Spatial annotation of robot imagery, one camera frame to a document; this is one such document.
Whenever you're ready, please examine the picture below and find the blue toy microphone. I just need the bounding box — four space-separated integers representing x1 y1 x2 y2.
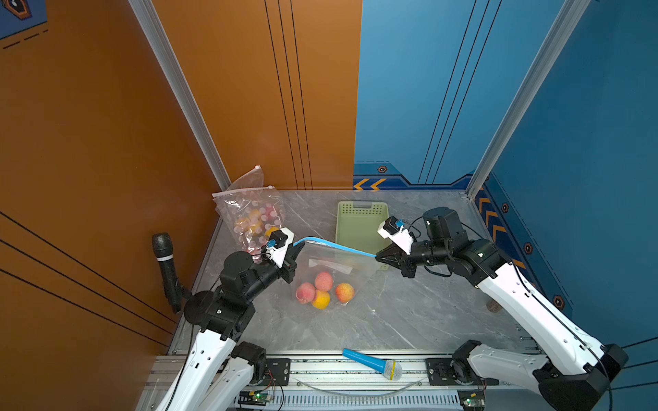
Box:
342 349 403 381

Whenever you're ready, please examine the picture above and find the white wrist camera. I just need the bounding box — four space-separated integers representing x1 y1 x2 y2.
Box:
260 228 295 269
377 216 415 255

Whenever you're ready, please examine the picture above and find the aluminium corner post right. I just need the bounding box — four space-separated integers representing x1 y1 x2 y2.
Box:
465 0 590 200

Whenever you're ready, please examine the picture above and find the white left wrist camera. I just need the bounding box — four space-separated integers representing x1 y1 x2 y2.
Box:
260 228 295 269

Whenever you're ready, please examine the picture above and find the aluminium corner post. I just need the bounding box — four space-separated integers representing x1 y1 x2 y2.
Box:
465 0 590 200
127 0 232 190

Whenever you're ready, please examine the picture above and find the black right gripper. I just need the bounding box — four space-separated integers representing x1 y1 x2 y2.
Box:
374 240 452 278

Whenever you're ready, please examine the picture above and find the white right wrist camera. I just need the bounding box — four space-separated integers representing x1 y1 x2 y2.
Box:
377 216 415 255

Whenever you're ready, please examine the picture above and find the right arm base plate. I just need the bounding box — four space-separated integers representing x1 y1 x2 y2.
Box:
425 357 500 387

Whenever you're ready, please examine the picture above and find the left green circuit board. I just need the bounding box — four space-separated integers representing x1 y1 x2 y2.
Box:
236 391 274 409

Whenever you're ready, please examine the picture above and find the clear zip-top bag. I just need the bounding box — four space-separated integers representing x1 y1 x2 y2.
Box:
226 165 265 191

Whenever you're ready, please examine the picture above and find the large pink peach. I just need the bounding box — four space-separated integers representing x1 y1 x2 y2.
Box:
335 283 356 304

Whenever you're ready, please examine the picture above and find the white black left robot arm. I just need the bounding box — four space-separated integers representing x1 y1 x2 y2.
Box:
152 232 304 410

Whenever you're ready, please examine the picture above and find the green circuit board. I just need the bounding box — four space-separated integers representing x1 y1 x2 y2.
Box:
458 390 486 411
236 391 274 409

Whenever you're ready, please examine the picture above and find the clear bag with pink dots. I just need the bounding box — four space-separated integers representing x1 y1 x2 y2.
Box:
212 186 286 255

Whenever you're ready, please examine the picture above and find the light green perforated basket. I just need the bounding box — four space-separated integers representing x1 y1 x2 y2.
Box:
334 200 391 260

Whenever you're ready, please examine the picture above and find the right green circuit board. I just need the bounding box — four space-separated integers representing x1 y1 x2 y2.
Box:
458 390 486 411

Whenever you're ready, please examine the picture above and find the black microphone on stand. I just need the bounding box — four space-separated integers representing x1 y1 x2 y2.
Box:
152 233 192 314

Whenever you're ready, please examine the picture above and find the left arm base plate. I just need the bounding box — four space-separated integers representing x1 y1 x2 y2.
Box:
248 357 291 387

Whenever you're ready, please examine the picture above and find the blue zip bag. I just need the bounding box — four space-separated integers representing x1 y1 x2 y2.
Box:
291 237 386 311

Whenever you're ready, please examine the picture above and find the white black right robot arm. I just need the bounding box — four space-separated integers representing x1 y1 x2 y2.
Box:
375 207 628 410

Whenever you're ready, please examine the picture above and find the aluminium corner post left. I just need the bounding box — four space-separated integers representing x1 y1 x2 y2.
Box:
127 0 232 190

